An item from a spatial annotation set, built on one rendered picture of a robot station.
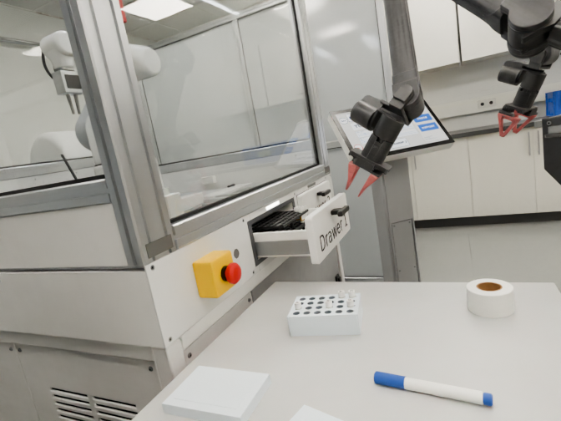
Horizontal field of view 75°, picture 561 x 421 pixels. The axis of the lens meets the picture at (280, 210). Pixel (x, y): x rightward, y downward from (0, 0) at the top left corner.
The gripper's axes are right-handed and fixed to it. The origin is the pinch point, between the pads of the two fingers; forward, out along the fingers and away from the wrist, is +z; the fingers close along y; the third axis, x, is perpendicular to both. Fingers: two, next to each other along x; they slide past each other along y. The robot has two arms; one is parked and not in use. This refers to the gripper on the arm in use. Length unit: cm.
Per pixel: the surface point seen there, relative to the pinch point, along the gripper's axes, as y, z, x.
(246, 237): 14.3, 17.0, 19.7
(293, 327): -6.8, 16.1, 37.7
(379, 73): 41, -27, -162
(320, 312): -9.5, 11.6, 35.7
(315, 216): 2.9, 5.1, 15.6
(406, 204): -14, 21, -95
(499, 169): -71, 2, -292
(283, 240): 6.9, 14.2, 16.2
